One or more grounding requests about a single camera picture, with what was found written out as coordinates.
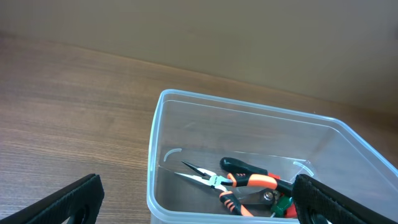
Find orange black needle-nose pliers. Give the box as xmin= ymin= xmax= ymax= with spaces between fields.
xmin=177 ymin=161 xmax=292 ymax=217

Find clear plastic container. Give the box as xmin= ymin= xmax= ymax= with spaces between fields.
xmin=147 ymin=90 xmax=397 ymax=223

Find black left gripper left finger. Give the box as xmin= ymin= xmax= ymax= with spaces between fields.
xmin=1 ymin=174 xmax=104 ymax=224

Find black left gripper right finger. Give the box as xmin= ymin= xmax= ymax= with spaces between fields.
xmin=292 ymin=174 xmax=397 ymax=224

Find green handled screwdriver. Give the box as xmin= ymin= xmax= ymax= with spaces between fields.
xmin=271 ymin=195 xmax=293 ymax=218

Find red handled cutters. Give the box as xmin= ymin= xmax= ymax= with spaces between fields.
xmin=238 ymin=189 xmax=297 ymax=218

